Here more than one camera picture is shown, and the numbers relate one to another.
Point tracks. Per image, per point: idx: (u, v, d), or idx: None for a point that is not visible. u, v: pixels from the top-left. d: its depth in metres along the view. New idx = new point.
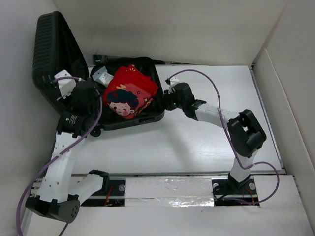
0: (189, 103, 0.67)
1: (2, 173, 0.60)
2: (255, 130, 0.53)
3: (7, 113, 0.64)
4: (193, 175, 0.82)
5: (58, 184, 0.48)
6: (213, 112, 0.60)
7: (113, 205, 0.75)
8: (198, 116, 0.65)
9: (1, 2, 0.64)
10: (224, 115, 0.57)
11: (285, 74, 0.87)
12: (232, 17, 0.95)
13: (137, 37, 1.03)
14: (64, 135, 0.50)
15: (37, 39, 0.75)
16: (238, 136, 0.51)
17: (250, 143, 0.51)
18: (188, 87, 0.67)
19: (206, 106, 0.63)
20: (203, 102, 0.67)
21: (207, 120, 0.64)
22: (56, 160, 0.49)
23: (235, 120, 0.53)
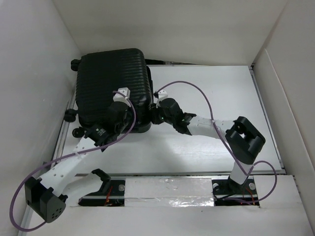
0: (178, 119, 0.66)
1: (6, 173, 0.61)
2: (253, 135, 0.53)
3: (13, 115, 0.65)
4: (193, 175, 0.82)
5: (62, 177, 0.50)
6: (207, 126, 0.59)
7: (113, 205, 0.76)
8: (190, 130, 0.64)
9: (10, 5, 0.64)
10: (219, 127, 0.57)
11: (285, 74, 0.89)
12: (234, 15, 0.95)
13: (137, 38, 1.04)
14: (88, 140, 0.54)
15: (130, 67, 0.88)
16: (239, 146, 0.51)
17: (252, 151, 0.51)
18: (175, 103, 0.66)
19: (198, 120, 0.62)
20: (192, 115, 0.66)
21: (202, 134, 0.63)
22: (72, 156, 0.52)
23: (232, 130, 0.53)
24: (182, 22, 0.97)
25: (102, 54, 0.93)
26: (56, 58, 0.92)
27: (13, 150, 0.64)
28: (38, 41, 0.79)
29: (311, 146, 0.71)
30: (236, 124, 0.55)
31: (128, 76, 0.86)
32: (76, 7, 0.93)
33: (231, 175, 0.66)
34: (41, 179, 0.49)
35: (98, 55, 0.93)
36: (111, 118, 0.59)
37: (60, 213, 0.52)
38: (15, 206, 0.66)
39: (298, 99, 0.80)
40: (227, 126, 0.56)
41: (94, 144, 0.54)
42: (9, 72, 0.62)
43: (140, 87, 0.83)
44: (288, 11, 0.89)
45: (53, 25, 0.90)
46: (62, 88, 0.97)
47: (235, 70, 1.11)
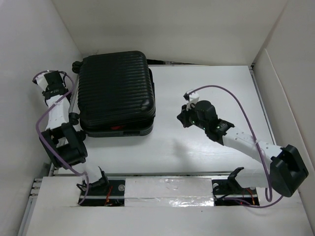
0: (213, 126, 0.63)
1: (6, 174, 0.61)
2: (299, 169, 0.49)
3: (14, 115, 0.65)
4: (193, 175, 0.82)
5: (62, 116, 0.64)
6: (248, 143, 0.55)
7: (113, 205, 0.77)
8: (224, 140, 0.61)
9: (10, 6, 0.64)
10: (263, 150, 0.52)
11: (285, 74, 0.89)
12: (234, 15, 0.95)
13: (137, 38, 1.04)
14: (52, 97, 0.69)
15: (134, 70, 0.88)
16: (283, 177, 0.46)
17: (293, 184, 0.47)
18: (212, 107, 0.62)
19: (237, 132, 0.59)
20: (229, 124, 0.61)
21: (236, 148, 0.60)
22: (54, 106, 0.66)
23: (279, 159, 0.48)
24: (182, 22, 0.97)
25: (103, 57, 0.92)
26: (56, 58, 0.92)
27: (13, 150, 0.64)
28: (38, 42, 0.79)
29: (312, 146, 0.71)
30: (283, 152, 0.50)
31: (130, 79, 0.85)
32: (76, 7, 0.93)
33: (237, 176, 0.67)
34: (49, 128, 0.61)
35: (101, 57, 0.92)
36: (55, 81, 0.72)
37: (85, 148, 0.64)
38: (15, 206, 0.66)
39: (297, 99, 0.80)
40: (274, 152, 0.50)
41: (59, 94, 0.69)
42: (8, 72, 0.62)
43: (142, 89, 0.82)
44: (289, 10, 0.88)
45: (53, 25, 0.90)
46: None
47: (235, 70, 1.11)
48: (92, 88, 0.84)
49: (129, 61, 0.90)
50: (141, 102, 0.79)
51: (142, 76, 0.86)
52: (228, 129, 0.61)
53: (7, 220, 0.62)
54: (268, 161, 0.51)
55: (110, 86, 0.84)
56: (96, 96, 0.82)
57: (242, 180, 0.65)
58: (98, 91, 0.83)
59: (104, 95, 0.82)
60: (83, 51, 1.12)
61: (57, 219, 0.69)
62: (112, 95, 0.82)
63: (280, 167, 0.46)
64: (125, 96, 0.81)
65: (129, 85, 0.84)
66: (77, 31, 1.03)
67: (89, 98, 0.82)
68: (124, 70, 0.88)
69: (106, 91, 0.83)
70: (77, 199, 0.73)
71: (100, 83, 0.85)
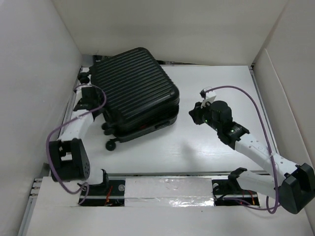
0: (227, 129, 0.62)
1: (6, 174, 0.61)
2: (310, 189, 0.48)
3: (14, 115, 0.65)
4: (193, 175, 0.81)
5: (78, 131, 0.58)
6: (263, 155, 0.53)
7: (113, 205, 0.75)
8: (236, 145, 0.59)
9: (10, 6, 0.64)
10: (277, 165, 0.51)
11: (285, 74, 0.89)
12: (234, 15, 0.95)
13: (137, 37, 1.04)
14: (78, 110, 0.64)
15: (148, 65, 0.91)
16: (294, 195, 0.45)
17: (301, 202, 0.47)
18: (228, 109, 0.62)
19: (251, 141, 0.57)
20: (243, 129, 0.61)
21: (248, 156, 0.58)
22: (76, 119, 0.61)
23: (293, 177, 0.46)
24: (182, 22, 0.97)
25: (113, 61, 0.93)
26: (56, 58, 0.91)
27: (13, 150, 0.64)
28: (38, 42, 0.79)
29: (312, 146, 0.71)
30: (298, 170, 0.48)
31: (147, 73, 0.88)
32: (76, 7, 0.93)
33: (238, 177, 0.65)
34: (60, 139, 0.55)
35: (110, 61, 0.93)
36: (89, 96, 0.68)
37: (88, 168, 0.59)
38: (15, 206, 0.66)
39: (297, 99, 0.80)
40: (288, 169, 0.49)
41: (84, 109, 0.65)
42: (9, 72, 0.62)
43: (164, 79, 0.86)
44: (289, 11, 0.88)
45: (53, 25, 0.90)
46: (62, 88, 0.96)
47: (235, 70, 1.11)
48: (114, 90, 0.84)
49: (141, 59, 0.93)
50: (168, 90, 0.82)
51: (158, 68, 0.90)
52: (242, 133, 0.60)
53: (7, 220, 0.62)
54: (281, 176, 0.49)
55: (132, 82, 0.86)
56: (123, 96, 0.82)
57: (242, 182, 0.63)
58: (122, 91, 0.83)
59: (128, 93, 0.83)
60: (83, 51, 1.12)
61: (57, 219, 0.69)
62: (140, 89, 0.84)
63: (293, 186, 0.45)
64: (153, 85, 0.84)
65: (149, 79, 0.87)
66: (77, 30, 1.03)
67: (116, 98, 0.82)
68: (138, 64, 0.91)
69: (130, 88, 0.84)
70: (77, 199, 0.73)
71: (120, 84, 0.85)
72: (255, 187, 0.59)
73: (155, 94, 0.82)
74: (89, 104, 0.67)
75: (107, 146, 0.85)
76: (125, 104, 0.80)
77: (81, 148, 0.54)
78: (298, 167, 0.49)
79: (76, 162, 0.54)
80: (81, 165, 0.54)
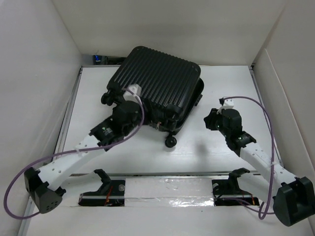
0: (235, 134, 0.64)
1: (6, 174, 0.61)
2: (307, 202, 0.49)
3: (14, 115, 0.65)
4: (193, 175, 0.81)
5: (59, 173, 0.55)
6: (264, 164, 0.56)
7: (113, 205, 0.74)
8: (240, 152, 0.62)
9: (10, 6, 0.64)
10: (276, 174, 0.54)
11: (285, 74, 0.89)
12: (234, 15, 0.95)
13: (137, 37, 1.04)
14: (94, 139, 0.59)
15: (161, 57, 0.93)
16: (288, 205, 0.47)
17: (296, 214, 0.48)
18: (238, 117, 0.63)
19: (256, 149, 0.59)
20: (251, 137, 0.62)
21: (251, 163, 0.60)
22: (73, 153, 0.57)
23: (289, 186, 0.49)
24: (182, 22, 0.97)
25: (128, 67, 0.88)
26: (56, 58, 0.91)
27: (13, 150, 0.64)
28: (38, 42, 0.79)
29: (312, 146, 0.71)
30: (297, 182, 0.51)
31: (165, 65, 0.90)
32: (76, 7, 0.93)
33: (239, 177, 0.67)
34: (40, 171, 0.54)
35: (126, 67, 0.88)
36: (120, 120, 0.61)
37: (55, 204, 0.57)
38: (15, 206, 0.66)
39: (297, 100, 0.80)
40: (286, 179, 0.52)
41: (96, 144, 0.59)
42: (9, 72, 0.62)
43: (182, 65, 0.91)
44: (289, 11, 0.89)
45: (53, 25, 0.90)
46: (62, 88, 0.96)
47: (235, 70, 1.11)
48: (150, 88, 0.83)
49: (152, 55, 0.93)
50: (192, 72, 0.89)
51: (170, 56, 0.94)
52: (249, 142, 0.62)
53: (7, 220, 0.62)
54: (277, 184, 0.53)
55: (157, 74, 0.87)
56: (162, 90, 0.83)
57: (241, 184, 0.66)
58: (155, 87, 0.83)
59: (165, 85, 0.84)
60: (83, 51, 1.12)
61: (56, 219, 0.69)
62: (171, 78, 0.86)
63: (287, 194, 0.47)
64: (176, 71, 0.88)
65: (171, 67, 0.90)
66: (77, 30, 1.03)
67: (159, 94, 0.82)
68: (150, 58, 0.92)
69: (162, 82, 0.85)
70: (77, 199, 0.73)
71: (152, 82, 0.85)
72: (253, 189, 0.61)
73: (185, 79, 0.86)
74: (111, 136, 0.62)
75: (169, 143, 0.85)
76: (170, 97, 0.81)
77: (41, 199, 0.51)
78: (297, 179, 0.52)
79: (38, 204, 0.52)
80: (41, 207, 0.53)
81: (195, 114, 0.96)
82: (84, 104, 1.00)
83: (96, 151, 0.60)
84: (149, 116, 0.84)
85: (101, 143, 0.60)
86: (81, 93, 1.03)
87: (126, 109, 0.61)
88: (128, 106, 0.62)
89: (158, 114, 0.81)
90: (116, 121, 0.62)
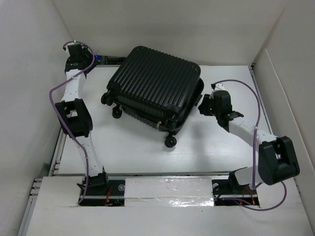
0: (225, 113, 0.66)
1: (7, 174, 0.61)
2: (289, 162, 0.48)
3: (14, 115, 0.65)
4: (193, 175, 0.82)
5: (77, 91, 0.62)
6: (248, 130, 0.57)
7: (113, 205, 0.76)
8: (230, 127, 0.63)
9: (10, 8, 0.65)
10: (259, 135, 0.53)
11: (285, 74, 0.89)
12: (234, 15, 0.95)
13: (137, 38, 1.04)
14: (72, 71, 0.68)
15: (162, 57, 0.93)
16: (267, 162, 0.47)
17: (277, 173, 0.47)
18: (228, 95, 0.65)
19: (242, 121, 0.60)
20: (239, 114, 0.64)
21: (239, 135, 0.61)
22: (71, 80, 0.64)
23: (269, 144, 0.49)
24: (182, 22, 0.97)
25: (129, 67, 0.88)
26: (56, 58, 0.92)
27: (13, 151, 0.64)
28: (38, 42, 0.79)
29: (311, 146, 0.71)
30: (277, 141, 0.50)
31: (165, 65, 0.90)
32: (76, 7, 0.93)
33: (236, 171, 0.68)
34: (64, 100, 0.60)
35: (125, 67, 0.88)
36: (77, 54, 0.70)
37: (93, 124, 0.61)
38: (15, 206, 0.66)
39: (297, 100, 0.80)
40: (267, 138, 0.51)
41: (78, 70, 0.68)
42: (9, 73, 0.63)
43: (182, 65, 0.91)
44: (289, 11, 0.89)
45: (53, 26, 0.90)
46: (62, 88, 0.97)
47: (235, 70, 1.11)
48: (151, 88, 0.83)
49: (152, 55, 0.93)
50: (192, 72, 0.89)
51: (170, 56, 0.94)
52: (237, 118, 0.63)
53: (6, 221, 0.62)
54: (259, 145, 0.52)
55: (157, 74, 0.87)
56: (162, 89, 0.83)
57: (239, 178, 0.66)
58: (155, 87, 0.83)
59: (165, 85, 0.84)
60: None
61: (56, 219, 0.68)
62: (171, 77, 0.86)
63: (266, 151, 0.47)
64: (177, 71, 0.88)
65: (172, 67, 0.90)
66: (77, 30, 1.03)
67: (159, 93, 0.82)
68: (150, 58, 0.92)
69: (162, 82, 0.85)
70: (77, 199, 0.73)
71: (152, 82, 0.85)
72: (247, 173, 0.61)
73: (185, 79, 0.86)
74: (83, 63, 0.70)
75: (170, 143, 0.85)
76: (170, 96, 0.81)
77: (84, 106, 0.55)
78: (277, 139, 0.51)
79: (80, 118, 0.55)
80: (87, 121, 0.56)
81: (194, 114, 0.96)
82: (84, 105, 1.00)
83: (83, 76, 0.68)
84: (149, 116, 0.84)
85: (81, 68, 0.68)
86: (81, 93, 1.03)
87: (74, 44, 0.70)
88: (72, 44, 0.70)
89: (157, 114, 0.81)
90: (76, 57, 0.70)
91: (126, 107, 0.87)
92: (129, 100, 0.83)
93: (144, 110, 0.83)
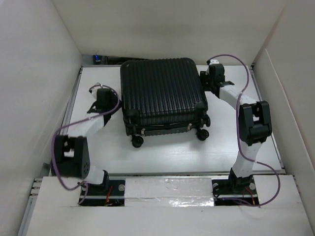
0: (218, 81, 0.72)
1: (6, 174, 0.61)
2: (264, 122, 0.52)
3: (15, 115, 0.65)
4: (193, 175, 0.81)
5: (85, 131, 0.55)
6: (234, 95, 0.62)
7: (113, 205, 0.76)
8: (220, 93, 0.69)
9: (10, 7, 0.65)
10: (241, 99, 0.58)
11: (285, 74, 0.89)
12: (234, 15, 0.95)
13: (137, 37, 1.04)
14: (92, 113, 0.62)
15: (156, 66, 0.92)
16: (244, 119, 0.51)
17: (252, 131, 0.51)
18: (221, 66, 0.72)
19: (232, 88, 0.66)
20: (231, 83, 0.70)
21: (227, 101, 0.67)
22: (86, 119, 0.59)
23: (248, 105, 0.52)
24: (182, 22, 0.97)
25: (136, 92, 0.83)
26: (56, 58, 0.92)
27: (13, 151, 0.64)
28: (38, 42, 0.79)
29: (311, 146, 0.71)
30: (257, 105, 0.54)
31: (162, 72, 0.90)
32: (76, 6, 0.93)
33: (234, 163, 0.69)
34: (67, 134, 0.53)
35: (131, 91, 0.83)
36: (104, 101, 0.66)
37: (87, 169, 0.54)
38: (15, 207, 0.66)
39: (297, 100, 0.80)
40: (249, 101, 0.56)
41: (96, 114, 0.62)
42: (10, 72, 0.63)
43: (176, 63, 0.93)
44: (289, 11, 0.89)
45: (53, 25, 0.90)
46: (62, 87, 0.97)
47: (235, 70, 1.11)
48: (172, 95, 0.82)
49: (149, 69, 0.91)
50: (191, 65, 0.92)
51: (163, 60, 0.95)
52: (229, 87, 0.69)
53: (6, 220, 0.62)
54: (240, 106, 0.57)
55: (163, 81, 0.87)
56: (179, 92, 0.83)
57: (236, 169, 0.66)
58: (171, 94, 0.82)
59: (178, 86, 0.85)
60: (83, 51, 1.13)
61: (56, 219, 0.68)
62: (176, 80, 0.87)
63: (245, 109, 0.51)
64: (177, 71, 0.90)
65: (171, 69, 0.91)
66: (77, 30, 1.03)
67: (180, 94, 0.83)
68: (147, 70, 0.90)
69: (172, 87, 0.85)
70: (77, 199, 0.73)
71: (168, 90, 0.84)
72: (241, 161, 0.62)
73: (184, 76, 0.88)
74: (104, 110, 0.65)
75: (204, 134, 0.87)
76: (191, 96, 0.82)
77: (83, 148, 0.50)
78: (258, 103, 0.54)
79: (75, 161, 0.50)
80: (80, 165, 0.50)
81: None
82: (84, 105, 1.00)
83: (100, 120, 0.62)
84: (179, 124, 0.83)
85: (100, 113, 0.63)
86: (81, 94, 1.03)
87: (104, 91, 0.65)
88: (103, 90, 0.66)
89: (189, 119, 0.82)
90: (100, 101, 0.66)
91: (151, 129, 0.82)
92: (156, 120, 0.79)
93: (172, 123, 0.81)
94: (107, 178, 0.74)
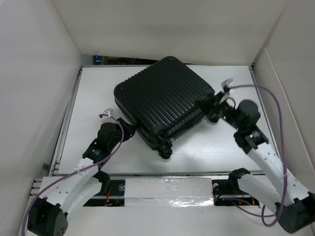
0: (247, 132, 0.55)
1: (7, 173, 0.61)
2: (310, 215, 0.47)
3: (14, 115, 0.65)
4: (193, 175, 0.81)
5: (67, 193, 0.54)
6: (277, 172, 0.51)
7: (113, 205, 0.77)
8: (249, 152, 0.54)
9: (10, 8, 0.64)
10: (289, 187, 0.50)
11: (285, 74, 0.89)
12: (234, 15, 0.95)
13: (137, 37, 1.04)
14: (86, 160, 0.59)
15: (149, 74, 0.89)
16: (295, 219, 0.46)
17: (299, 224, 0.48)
18: (259, 114, 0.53)
19: (268, 153, 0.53)
20: (264, 138, 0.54)
21: (259, 165, 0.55)
22: (74, 174, 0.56)
23: (302, 203, 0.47)
24: (182, 22, 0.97)
25: (154, 107, 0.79)
26: (56, 58, 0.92)
27: (13, 150, 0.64)
28: (38, 42, 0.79)
29: (311, 146, 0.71)
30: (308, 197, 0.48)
31: (158, 79, 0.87)
32: (76, 6, 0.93)
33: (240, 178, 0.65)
34: (47, 197, 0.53)
35: (146, 108, 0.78)
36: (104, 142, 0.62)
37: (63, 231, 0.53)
38: (15, 206, 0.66)
39: (297, 100, 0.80)
40: (299, 194, 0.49)
41: (92, 162, 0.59)
42: (9, 72, 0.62)
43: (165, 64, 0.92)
44: (289, 11, 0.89)
45: (53, 26, 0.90)
46: (62, 88, 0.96)
47: (236, 70, 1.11)
48: (184, 92, 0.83)
49: (146, 81, 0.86)
50: (177, 61, 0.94)
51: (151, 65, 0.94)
52: (260, 142, 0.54)
53: (7, 220, 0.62)
54: (289, 199, 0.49)
55: (164, 86, 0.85)
56: (185, 88, 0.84)
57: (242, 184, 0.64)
58: (180, 94, 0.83)
59: (180, 83, 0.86)
60: (83, 51, 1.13)
61: None
62: (173, 81, 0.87)
63: (299, 213, 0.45)
64: (168, 72, 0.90)
65: (164, 72, 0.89)
66: (77, 30, 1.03)
67: (189, 88, 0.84)
68: (142, 83, 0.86)
69: (176, 88, 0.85)
70: None
71: (177, 90, 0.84)
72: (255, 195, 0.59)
73: (177, 73, 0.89)
74: (102, 155, 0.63)
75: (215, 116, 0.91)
76: (198, 91, 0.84)
77: (54, 221, 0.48)
78: (310, 195, 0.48)
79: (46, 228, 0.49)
80: (51, 233, 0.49)
81: None
82: (84, 105, 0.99)
83: (93, 170, 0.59)
84: (197, 117, 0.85)
85: (96, 161, 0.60)
86: (80, 94, 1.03)
87: (107, 130, 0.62)
88: (107, 128, 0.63)
89: None
90: (100, 141, 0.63)
91: (174, 134, 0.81)
92: (179, 126, 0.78)
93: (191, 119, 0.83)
94: (108, 182, 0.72)
